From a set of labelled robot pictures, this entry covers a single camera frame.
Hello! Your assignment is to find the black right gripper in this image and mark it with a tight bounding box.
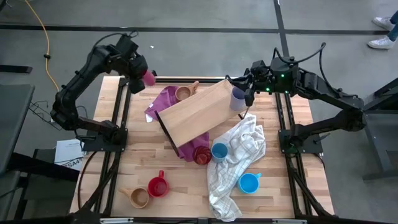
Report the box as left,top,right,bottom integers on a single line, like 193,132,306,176
229,60,273,108

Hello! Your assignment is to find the light blue handleless cup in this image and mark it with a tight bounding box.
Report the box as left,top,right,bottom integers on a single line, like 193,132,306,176
211,142,229,164

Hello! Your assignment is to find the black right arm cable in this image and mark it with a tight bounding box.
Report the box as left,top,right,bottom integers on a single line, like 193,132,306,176
272,42,338,93

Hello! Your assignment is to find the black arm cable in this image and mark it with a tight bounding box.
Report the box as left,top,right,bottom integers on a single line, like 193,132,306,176
272,42,338,93
91,30,139,47

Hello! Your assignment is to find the silver metal bracket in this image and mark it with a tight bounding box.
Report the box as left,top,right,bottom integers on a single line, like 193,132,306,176
272,219,308,224
98,217,134,224

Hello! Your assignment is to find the yellow power cable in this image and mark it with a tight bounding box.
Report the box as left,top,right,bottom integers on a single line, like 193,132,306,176
24,0,60,93

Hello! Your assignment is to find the white paper label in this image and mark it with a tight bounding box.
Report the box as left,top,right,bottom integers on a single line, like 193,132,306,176
54,138,85,171

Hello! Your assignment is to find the white checked towel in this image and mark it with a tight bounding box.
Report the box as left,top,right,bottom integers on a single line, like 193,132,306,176
206,113,267,222

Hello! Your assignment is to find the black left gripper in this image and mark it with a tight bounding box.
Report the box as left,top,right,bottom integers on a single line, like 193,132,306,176
116,33,149,94

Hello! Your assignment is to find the purple cloth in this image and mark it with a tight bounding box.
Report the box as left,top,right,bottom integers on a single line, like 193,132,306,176
144,85,211,163

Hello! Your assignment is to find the tan wooden mug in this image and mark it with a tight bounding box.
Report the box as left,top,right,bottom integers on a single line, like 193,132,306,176
118,185,150,210
175,80,200,102

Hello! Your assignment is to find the dark curved hose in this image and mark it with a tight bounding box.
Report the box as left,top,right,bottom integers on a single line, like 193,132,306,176
76,151,98,210

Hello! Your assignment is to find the black desk base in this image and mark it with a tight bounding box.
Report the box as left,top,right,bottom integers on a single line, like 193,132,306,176
0,148,81,220

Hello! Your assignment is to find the person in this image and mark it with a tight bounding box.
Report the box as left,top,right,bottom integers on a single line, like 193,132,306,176
367,11,398,50

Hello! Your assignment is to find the black aluminium rig frame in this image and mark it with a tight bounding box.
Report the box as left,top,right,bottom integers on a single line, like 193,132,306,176
73,70,335,218

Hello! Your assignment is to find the blue mug with handle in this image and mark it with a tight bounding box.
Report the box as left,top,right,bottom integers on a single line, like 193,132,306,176
237,172,262,195

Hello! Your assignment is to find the black desk frame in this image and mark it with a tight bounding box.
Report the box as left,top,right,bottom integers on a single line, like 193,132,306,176
341,77,398,183

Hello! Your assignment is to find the pink tall plastic cup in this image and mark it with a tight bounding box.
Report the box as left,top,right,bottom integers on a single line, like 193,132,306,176
141,69,157,88

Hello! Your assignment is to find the lavender tall plastic cup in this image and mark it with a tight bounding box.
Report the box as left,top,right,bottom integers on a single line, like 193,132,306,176
229,86,249,112

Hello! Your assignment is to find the red transparent ribbed glass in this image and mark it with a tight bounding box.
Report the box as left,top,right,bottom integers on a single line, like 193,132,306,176
192,145,213,166

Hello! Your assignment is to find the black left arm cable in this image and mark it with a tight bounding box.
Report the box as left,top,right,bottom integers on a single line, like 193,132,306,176
91,30,139,47

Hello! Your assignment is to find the red mug with handle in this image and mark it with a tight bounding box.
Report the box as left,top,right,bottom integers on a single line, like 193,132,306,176
147,169,170,198

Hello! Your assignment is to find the black floor bar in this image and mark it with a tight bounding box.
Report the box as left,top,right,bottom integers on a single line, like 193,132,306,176
0,64,33,75

